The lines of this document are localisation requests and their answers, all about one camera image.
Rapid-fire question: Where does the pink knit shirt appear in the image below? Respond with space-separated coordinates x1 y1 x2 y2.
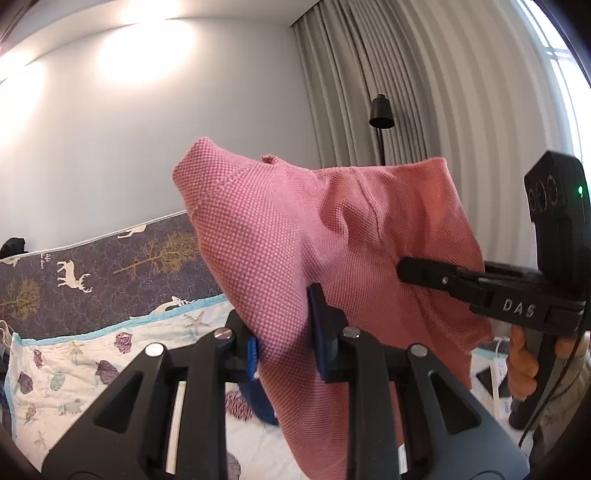
172 138 492 479

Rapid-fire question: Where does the right forearm beige sleeve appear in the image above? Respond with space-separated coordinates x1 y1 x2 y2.
529 332 590 468

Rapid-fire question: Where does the right hand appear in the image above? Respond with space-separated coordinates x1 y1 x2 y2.
506 324 591 400

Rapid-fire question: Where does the navy star fleece blanket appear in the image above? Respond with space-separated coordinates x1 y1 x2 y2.
238 379 279 426

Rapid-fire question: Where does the white seashell quilt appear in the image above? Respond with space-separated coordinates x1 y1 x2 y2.
4 294 514 480

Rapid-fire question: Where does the beige curtain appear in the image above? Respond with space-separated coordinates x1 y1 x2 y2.
294 1 574 266

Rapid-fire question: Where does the purple deer pattern mattress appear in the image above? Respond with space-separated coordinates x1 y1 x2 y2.
1 213 221 339

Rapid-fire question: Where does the black floor lamp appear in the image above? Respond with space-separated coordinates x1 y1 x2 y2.
369 94 394 166

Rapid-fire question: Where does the black cable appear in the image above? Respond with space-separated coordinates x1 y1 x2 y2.
517 257 591 448

